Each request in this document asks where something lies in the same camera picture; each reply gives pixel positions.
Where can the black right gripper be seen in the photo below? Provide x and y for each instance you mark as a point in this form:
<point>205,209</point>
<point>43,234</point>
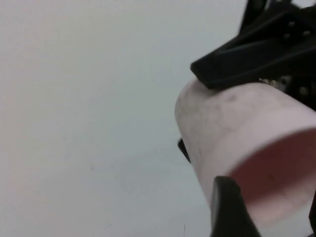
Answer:
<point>301,89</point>

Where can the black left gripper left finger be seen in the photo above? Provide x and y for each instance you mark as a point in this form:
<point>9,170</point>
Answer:
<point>227,212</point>

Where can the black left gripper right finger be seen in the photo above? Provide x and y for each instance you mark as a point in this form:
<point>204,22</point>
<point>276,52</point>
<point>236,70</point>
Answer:
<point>313,217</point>

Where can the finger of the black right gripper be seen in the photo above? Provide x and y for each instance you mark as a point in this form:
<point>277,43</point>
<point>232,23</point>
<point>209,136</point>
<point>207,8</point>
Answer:
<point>184,149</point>

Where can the pink plastic cup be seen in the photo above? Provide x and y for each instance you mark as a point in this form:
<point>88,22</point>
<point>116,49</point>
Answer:
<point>222,123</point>

